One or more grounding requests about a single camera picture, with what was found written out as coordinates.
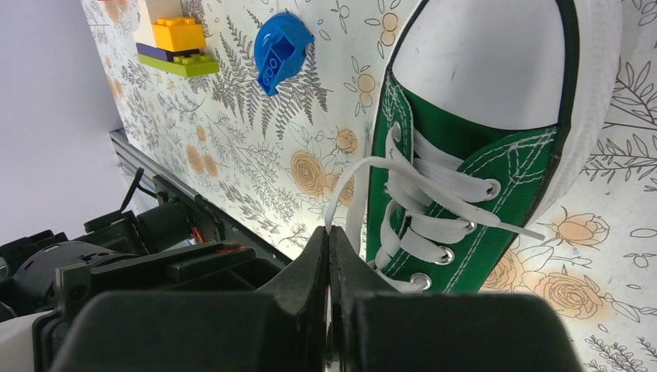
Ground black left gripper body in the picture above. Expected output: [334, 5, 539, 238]
[30, 241, 280, 371]

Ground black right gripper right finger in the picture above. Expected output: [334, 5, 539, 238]
[329, 227, 581, 371]

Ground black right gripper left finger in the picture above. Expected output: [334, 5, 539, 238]
[52, 227, 328, 371]

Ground green canvas sneaker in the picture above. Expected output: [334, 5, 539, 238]
[334, 1, 623, 292]

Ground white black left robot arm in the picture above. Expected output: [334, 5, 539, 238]
[1, 201, 286, 371]

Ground floral table mat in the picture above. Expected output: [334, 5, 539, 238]
[82, 1, 656, 371]

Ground blue plastic cap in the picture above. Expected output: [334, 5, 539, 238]
[253, 12, 315, 97]

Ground stacked colourful toy bricks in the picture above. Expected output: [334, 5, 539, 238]
[133, 1, 219, 78]

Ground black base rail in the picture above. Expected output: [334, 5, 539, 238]
[109, 129, 292, 268]

